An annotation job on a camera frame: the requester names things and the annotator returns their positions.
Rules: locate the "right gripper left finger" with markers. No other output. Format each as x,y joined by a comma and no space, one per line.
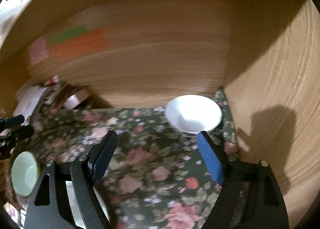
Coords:
49,205

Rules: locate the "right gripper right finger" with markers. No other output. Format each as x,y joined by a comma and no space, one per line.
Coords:
264,206

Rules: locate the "mint green bowl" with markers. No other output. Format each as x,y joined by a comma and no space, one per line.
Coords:
24,173

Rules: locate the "white plate underneath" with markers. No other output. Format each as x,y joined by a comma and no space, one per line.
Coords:
87,206

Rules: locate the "white paper stack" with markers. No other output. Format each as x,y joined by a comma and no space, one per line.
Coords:
29,101

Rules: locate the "small white box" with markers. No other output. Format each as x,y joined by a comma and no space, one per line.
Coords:
76,99

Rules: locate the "pink sticky note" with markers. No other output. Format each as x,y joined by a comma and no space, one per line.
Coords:
38,51

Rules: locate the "green sticky note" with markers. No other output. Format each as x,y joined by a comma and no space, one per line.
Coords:
61,37

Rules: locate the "floral tablecloth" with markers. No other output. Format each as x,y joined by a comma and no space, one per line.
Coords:
156,178

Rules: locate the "white cow pattern bowl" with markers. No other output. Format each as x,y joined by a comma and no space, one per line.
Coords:
192,113

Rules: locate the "orange sticky note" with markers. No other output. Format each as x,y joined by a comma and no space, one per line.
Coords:
90,42

